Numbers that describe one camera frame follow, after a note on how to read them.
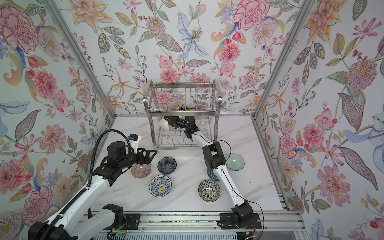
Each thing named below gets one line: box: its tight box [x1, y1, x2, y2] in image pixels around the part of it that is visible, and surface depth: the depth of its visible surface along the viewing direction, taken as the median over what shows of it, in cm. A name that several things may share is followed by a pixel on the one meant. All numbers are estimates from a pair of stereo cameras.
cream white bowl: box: [160, 116, 172, 131], surface depth 103 cm
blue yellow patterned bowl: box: [149, 174, 172, 198], surface depth 86 cm
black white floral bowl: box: [198, 179, 221, 203], surface depth 84 cm
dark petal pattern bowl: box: [157, 156, 177, 175], surface depth 92 cm
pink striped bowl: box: [131, 163, 152, 179], surface depth 91 cm
